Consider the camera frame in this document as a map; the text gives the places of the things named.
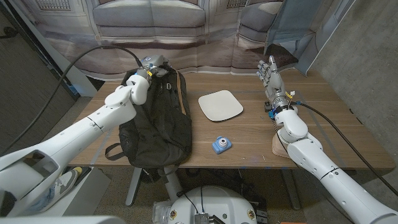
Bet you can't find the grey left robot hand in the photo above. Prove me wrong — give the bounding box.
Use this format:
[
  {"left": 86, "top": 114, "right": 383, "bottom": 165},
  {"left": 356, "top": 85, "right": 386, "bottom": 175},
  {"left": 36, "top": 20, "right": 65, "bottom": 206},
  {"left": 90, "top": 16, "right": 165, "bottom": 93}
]
[{"left": 136, "top": 55, "right": 170, "bottom": 78}]

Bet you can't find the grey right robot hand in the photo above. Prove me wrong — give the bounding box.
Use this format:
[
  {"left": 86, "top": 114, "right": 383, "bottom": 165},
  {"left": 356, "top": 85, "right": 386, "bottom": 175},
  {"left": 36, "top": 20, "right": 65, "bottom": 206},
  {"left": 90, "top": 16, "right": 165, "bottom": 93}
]
[{"left": 256, "top": 55, "right": 292, "bottom": 110}]

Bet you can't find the black backpack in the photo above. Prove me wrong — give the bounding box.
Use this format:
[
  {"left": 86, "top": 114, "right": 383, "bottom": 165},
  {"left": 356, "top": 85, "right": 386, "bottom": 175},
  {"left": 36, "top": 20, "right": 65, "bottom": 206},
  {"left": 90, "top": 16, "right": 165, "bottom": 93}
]
[{"left": 104, "top": 63, "right": 193, "bottom": 184}]

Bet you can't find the white square paper plate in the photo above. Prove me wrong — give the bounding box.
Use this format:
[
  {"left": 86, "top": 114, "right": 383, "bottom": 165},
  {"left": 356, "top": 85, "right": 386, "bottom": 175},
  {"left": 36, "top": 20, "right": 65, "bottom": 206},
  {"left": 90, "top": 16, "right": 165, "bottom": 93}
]
[{"left": 198, "top": 90, "right": 244, "bottom": 122}]

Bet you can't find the printed sofa room backdrop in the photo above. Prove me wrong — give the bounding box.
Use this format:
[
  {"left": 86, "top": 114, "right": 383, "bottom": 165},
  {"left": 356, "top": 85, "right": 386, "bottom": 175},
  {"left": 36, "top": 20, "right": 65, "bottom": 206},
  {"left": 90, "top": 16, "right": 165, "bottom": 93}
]
[{"left": 18, "top": 0, "right": 355, "bottom": 81}]

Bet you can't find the beige wooden block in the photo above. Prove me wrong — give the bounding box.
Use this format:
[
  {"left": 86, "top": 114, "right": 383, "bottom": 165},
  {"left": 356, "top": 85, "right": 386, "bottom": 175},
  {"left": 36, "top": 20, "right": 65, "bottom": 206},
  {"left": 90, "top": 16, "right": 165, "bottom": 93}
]
[{"left": 272, "top": 133, "right": 292, "bottom": 159}]

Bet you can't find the dark table leg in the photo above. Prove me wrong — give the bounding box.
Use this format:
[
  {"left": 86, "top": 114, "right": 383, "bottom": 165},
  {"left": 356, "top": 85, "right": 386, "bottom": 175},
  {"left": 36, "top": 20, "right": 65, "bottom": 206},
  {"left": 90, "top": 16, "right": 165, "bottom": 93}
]
[{"left": 280, "top": 169, "right": 302, "bottom": 211}]

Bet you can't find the black round fan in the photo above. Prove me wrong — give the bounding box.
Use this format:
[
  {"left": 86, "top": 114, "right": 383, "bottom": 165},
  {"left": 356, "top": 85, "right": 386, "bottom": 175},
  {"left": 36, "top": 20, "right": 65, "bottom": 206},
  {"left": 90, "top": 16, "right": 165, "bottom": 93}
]
[{"left": 139, "top": 169, "right": 162, "bottom": 184}]

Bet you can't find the white table leg column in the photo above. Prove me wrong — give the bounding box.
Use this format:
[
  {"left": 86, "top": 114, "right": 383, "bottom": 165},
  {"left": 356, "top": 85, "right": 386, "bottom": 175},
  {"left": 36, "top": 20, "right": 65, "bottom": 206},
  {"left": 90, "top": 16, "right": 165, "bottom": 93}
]
[{"left": 159, "top": 167, "right": 183, "bottom": 202}]

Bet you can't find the grey table leg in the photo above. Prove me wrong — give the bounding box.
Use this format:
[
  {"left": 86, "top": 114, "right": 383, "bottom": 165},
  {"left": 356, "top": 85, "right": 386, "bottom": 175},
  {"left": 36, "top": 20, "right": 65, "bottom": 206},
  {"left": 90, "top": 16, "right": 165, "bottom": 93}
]
[{"left": 125, "top": 167, "right": 143, "bottom": 207}]

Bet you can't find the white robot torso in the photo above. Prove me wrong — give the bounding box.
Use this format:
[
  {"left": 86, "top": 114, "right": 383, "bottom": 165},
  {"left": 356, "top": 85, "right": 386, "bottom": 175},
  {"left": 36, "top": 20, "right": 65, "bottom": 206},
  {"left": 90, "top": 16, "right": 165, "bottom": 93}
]
[{"left": 167, "top": 185, "right": 258, "bottom": 224}]

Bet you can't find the clear plastic bag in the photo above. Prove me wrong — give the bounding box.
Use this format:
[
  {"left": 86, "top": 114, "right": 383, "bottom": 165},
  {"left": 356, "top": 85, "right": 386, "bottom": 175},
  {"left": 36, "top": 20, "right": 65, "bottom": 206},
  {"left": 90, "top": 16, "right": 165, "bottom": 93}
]
[{"left": 152, "top": 200, "right": 174, "bottom": 224}]

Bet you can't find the white grey sneaker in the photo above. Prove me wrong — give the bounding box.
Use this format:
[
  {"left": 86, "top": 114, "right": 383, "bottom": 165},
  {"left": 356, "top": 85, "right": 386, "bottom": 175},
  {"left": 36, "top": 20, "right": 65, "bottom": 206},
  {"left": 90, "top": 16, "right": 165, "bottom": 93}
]
[{"left": 46, "top": 167, "right": 83, "bottom": 200}]

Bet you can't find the blue jeans leg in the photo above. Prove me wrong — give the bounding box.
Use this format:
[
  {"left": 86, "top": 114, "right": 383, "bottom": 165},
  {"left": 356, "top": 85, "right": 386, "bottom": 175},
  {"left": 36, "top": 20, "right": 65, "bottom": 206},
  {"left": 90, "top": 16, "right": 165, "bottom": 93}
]
[{"left": 27, "top": 186, "right": 55, "bottom": 212}]

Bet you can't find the white backdrop frame pole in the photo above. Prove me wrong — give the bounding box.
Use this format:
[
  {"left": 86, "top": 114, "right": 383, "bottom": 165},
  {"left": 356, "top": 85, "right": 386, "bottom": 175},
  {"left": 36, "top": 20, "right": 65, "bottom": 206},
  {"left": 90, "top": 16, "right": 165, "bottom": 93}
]
[
  {"left": 305, "top": 0, "right": 357, "bottom": 77},
  {"left": 7, "top": 0, "right": 98, "bottom": 97}
]

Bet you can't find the blue toy camera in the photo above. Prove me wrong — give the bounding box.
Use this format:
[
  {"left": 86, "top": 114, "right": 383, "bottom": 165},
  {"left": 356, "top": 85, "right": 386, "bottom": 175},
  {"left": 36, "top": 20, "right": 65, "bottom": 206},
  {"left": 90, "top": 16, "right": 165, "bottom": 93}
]
[{"left": 211, "top": 136, "right": 233, "bottom": 155}]

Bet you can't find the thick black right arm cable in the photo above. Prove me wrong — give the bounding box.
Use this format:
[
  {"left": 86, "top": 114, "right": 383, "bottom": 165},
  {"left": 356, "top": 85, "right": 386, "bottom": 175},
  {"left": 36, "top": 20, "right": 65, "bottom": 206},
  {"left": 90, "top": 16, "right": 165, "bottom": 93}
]
[{"left": 294, "top": 101, "right": 398, "bottom": 197}]

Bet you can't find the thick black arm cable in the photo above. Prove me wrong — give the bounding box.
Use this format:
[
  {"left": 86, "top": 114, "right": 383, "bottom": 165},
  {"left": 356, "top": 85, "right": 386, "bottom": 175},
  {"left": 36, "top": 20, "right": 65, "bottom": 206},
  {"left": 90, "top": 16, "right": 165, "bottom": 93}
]
[
  {"left": 294, "top": 101, "right": 398, "bottom": 197},
  {"left": 0, "top": 45, "right": 144, "bottom": 155}
]

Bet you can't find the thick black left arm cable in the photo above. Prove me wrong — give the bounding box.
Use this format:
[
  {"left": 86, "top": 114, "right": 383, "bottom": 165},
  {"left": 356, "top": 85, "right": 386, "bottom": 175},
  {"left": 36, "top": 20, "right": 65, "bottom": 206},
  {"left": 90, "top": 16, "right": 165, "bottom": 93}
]
[{"left": 0, "top": 45, "right": 144, "bottom": 155}]

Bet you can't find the black door handle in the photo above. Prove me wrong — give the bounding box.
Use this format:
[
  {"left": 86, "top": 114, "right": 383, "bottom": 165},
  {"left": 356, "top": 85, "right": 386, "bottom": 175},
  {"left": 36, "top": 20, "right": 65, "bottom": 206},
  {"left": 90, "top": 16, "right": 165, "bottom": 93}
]
[{"left": 0, "top": 26, "right": 19, "bottom": 40}]

